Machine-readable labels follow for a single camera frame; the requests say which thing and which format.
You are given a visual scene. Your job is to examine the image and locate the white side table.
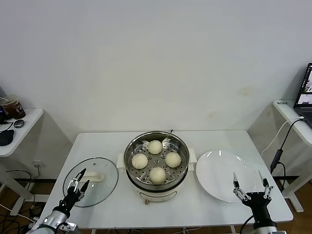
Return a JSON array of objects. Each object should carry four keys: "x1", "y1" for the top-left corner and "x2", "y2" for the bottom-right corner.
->
[{"x1": 0, "y1": 108, "x2": 44, "y2": 216}]

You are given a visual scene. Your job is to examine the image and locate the white plastic box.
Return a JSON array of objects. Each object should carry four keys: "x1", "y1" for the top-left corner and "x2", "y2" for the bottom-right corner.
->
[{"x1": 272, "y1": 99, "x2": 312, "y2": 212}]

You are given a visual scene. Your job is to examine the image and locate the brown iced coffee cup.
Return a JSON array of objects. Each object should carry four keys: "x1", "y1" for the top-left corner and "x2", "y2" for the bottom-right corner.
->
[{"x1": 0, "y1": 94, "x2": 26, "y2": 120}]

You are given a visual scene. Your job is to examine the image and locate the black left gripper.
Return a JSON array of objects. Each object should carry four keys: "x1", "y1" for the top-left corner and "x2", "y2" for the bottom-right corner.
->
[{"x1": 59, "y1": 167, "x2": 90, "y2": 213}]

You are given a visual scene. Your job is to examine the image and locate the black desk device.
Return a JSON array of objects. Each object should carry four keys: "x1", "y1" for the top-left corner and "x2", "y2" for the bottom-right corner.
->
[{"x1": 0, "y1": 104, "x2": 13, "y2": 125}]

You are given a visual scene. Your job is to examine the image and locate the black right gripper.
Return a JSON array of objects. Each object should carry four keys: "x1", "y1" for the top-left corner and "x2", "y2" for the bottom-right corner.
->
[{"x1": 233, "y1": 170, "x2": 274, "y2": 227}]

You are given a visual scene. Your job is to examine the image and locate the stainless steel steamer pot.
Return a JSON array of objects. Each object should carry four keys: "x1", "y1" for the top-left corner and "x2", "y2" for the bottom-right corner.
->
[{"x1": 123, "y1": 131, "x2": 190, "y2": 187}]

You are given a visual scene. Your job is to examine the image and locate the black laptop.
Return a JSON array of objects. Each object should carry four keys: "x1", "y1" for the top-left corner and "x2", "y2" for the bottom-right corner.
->
[{"x1": 293, "y1": 62, "x2": 312, "y2": 129}]

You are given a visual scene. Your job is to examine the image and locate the cream electric cooker base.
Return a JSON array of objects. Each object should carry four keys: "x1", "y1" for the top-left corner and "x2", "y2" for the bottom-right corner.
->
[{"x1": 116, "y1": 147, "x2": 197, "y2": 205}]

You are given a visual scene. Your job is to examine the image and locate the glass lid with cream handle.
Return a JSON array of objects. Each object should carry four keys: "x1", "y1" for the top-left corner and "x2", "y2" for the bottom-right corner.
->
[{"x1": 62, "y1": 157, "x2": 119, "y2": 208}]

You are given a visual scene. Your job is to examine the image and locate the white round plate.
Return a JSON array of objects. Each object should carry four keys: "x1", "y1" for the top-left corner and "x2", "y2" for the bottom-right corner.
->
[{"x1": 195, "y1": 150, "x2": 256, "y2": 203}]

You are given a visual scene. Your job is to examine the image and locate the black cable with adapter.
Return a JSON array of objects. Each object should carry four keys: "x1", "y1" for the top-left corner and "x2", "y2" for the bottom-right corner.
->
[{"x1": 270, "y1": 118, "x2": 305, "y2": 193}]

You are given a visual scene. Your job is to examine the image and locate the white steamed baozi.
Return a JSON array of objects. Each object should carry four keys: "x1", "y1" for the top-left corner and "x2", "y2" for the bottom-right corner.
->
[
  {"x1": 131, "y1": 153, "x2": 149, "y2": 170},
  {"x1": 148, "y1": 140, "x2": 163, "y2": 155},
  {"x1": 165, "y1": 152, "x2": 182, "y2": 168},
  {"x1": 149, "y1": 167, "x2": 167, "y2": 184}
]

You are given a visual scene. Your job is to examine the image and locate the white cable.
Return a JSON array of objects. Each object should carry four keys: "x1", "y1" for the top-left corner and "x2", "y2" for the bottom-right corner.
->
[{"x1": 261, "y1": 116, "x2": 305, "y2": 156}]

